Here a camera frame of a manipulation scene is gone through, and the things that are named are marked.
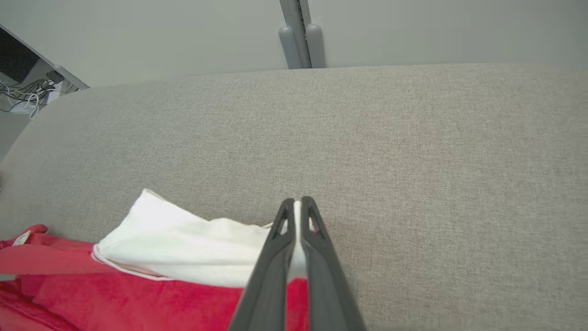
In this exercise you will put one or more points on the grey desk with dark top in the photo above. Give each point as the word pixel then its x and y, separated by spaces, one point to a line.
pixel 18 59

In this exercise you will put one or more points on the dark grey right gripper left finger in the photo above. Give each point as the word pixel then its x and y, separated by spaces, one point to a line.
pixel 266 289

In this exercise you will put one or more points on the grey metal partition post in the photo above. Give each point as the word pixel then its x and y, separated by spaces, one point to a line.
pixel 301 41

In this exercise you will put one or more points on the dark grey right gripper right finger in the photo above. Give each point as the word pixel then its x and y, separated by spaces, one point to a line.
pixel 328 289

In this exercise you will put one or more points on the red white lettered jersey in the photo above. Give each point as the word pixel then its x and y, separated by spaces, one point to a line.
pixel 161 239

